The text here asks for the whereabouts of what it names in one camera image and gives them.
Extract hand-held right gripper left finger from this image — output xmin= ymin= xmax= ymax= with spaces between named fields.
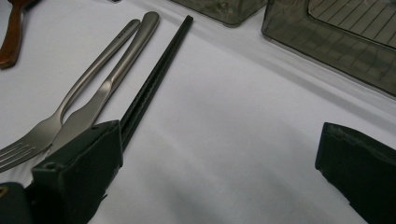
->
xmin=31 ymin=119 xmax=124 ymax=224

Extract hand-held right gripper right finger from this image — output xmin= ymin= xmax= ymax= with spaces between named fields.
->
xmin=315 ymin=121 xmax=396 ymax=224

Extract black chopstick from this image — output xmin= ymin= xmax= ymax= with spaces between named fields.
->
xmin=120 ymin=14 xmax=191 ymax=138
xmin=122 ymin=15 xmax=194 ymax=152

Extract brown wooden spoon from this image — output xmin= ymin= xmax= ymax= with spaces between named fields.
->
xmin=0 ymin=0 xmax=35 ymax=70

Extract clear plastic bin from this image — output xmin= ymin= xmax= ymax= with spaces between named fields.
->
xmin=169 ymin=0 xmax=269 ymax=28
xmin=261 ymin=0 xmax=396 ymax=97

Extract steel fork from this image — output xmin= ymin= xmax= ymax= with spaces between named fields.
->
xmin=0 ymin=18 xmax=142 ymax=174

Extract silver forks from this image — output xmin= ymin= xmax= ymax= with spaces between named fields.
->
xmin=46 ymin=11 xmax=161 ymax=157

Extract white table sheet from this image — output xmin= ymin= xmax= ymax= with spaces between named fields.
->
xmin=0 ymin=0 xmax=396 ymax=224

